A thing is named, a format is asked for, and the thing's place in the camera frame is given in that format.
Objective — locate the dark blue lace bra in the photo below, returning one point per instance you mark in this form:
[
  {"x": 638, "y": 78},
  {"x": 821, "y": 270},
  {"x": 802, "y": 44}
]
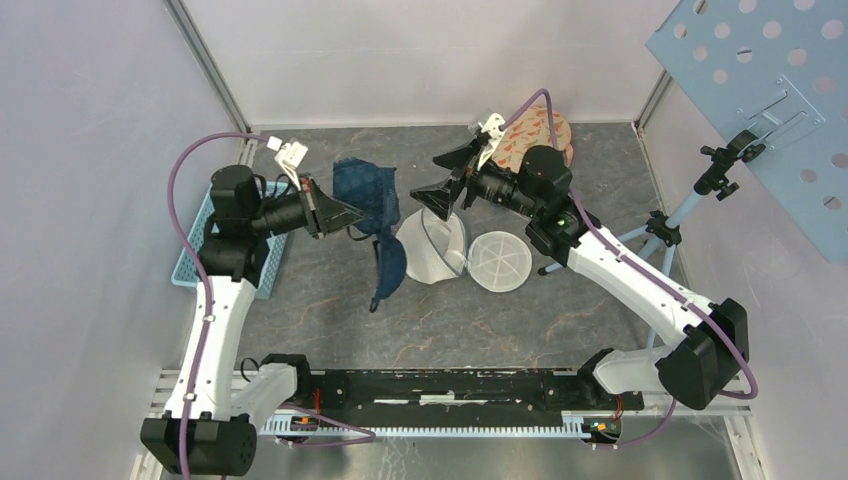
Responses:
[{"x": 372, "y": 189}]

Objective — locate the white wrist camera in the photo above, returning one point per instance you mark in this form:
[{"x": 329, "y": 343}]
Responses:
[
  {"x": 489, "y": 132},
  {"x": 288, "y": 156}
]

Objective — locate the floral peach laundry bag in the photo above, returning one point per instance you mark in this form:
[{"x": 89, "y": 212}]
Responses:
[{"x": 529, "y": 130}]

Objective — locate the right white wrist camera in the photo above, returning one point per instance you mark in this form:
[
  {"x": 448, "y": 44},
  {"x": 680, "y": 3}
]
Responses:
[{"x": 489, "y": 132}]

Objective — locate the light blue slotted cable duct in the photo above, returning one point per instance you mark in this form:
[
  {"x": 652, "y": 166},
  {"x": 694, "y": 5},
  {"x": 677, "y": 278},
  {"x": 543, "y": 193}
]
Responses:
[{"x": 281, "y": 424}]

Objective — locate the light blue tripod stand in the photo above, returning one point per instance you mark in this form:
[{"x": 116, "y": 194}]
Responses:
[{"x": 669, "y": 218}]

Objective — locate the white mesh laundry bag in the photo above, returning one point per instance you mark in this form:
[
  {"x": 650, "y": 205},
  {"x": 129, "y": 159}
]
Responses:
[{"x": 440, "y": 250}]

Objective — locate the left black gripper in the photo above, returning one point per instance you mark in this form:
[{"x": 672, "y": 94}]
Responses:
[{"x": 324, "y": 214}]

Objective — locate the blue perforated panel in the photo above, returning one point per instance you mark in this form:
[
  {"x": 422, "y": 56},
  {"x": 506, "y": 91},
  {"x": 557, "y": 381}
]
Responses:
[{"x": 777, "y": 69}]

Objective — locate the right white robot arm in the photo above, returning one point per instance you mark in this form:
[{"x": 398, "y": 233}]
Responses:
[{"x": 704, "y": 350}]

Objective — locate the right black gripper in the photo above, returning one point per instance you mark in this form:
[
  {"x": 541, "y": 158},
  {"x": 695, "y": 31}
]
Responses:
[{"x": 440, "y": 197}]

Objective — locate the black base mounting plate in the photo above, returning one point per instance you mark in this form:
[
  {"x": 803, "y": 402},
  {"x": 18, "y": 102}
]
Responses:
[{"x": 537, "y": 389}]

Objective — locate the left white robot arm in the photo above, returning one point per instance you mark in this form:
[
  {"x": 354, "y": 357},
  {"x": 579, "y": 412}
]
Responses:
[{"x": 205, "y": 428}]

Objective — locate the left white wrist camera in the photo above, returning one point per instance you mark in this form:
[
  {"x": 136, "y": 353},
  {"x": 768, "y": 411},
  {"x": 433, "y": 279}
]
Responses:
[{"x": 288, "y": 156}]

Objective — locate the light blue plastic basket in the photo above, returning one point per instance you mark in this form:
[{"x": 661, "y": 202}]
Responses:
[{"x": 226, "y": 255}]

